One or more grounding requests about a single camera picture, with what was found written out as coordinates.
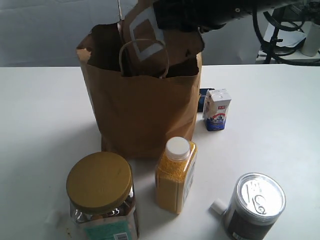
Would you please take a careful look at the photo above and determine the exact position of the pull-tab can clear lid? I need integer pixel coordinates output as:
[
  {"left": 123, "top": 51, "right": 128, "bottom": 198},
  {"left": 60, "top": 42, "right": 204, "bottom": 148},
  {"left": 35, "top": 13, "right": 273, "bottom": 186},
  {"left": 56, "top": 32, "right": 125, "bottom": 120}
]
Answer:
[{"left": 223, "top": 172, "right": 286, "bottom": 240}]

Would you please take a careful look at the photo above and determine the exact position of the clear jar gold lid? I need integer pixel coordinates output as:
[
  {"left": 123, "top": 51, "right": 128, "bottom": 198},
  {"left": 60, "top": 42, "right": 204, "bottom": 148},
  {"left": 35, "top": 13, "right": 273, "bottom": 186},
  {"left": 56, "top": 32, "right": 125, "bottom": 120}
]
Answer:
[{"left": 66, "top": 151, "right": 140, "bottom": 240}]

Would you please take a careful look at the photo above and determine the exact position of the brown paper bag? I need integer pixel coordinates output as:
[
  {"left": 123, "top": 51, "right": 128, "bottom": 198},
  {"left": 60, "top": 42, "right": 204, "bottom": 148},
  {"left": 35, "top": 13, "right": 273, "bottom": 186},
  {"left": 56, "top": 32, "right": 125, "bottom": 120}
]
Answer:
[{"left": 76, "top": 23, "right": 202, "bottom": 159}]

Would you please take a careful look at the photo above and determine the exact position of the white backdrop cloth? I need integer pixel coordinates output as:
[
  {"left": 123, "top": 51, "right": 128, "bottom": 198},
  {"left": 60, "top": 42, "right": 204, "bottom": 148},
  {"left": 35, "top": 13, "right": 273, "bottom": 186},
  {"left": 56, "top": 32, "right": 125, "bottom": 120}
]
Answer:
[{"left": 0, "top": 0, "right": 137, "bottom": 67}]

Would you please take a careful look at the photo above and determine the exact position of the brown packet with white square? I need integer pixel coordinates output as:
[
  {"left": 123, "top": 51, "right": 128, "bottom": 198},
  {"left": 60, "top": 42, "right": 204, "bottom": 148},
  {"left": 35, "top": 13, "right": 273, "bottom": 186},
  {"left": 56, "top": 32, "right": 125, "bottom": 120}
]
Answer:
[{"left": 122, "top": 0, "right": 205, "bottom": 76}]

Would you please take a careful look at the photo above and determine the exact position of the dark blue packet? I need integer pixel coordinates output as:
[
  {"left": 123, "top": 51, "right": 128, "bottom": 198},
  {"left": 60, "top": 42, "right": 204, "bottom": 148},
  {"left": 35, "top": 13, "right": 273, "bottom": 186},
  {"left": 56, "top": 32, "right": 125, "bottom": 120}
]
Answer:
[{"left": 197, "top": 88, "right": 214, "bottom": 113}]

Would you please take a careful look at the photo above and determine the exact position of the yellow millet bottle white cap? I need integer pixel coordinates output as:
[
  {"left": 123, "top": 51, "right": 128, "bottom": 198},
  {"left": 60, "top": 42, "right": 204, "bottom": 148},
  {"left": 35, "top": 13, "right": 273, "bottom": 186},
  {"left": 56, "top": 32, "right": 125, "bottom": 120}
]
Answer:
[{"left": 155, "top": 136, "right": 198, "bottom": 214}]

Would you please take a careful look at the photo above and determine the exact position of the small milk carton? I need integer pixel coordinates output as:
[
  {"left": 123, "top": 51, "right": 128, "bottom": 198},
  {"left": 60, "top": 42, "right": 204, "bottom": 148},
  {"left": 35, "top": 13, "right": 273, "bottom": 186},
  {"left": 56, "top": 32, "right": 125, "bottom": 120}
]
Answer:
[{"left": 202, "top": 89, "right": 232, "bottom": 131}]

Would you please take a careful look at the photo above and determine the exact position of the white sheet on desk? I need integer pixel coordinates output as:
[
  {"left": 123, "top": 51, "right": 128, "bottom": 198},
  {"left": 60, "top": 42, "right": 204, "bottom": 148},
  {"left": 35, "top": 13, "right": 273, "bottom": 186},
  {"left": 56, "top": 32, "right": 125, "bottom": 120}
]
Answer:
[{"left": 262, "top": 10, "right": 307, "bottom": 50}]

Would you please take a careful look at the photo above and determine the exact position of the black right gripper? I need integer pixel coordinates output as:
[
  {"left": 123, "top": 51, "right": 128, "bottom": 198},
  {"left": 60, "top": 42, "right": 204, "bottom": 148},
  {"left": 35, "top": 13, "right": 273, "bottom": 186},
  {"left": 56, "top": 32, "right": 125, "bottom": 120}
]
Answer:
[{"left": 152, "top": 0, "right": 241, "bottom": 33}]

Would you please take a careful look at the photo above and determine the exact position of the small white cap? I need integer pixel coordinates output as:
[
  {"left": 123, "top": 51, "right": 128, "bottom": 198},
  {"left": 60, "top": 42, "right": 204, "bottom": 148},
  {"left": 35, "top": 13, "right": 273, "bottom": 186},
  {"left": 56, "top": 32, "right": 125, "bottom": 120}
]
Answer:
[{"left": 210, "top": 198, "right": 227, "bottom": 216}]

